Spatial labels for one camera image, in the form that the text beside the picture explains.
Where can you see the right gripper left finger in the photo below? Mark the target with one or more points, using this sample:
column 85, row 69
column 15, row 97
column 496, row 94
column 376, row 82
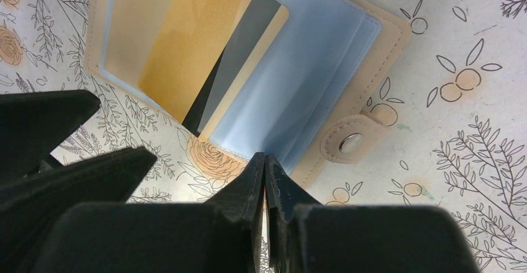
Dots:
column 223, row 234

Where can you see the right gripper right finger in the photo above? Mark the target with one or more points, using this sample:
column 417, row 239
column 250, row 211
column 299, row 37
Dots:
column 307, row 236

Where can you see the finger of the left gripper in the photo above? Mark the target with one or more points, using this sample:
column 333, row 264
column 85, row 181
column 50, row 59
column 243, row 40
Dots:
column 31, row 206
column 34, row 124

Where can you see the beige card holder wallet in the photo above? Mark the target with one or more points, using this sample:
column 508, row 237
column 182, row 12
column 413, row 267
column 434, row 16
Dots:
column 305, row 101

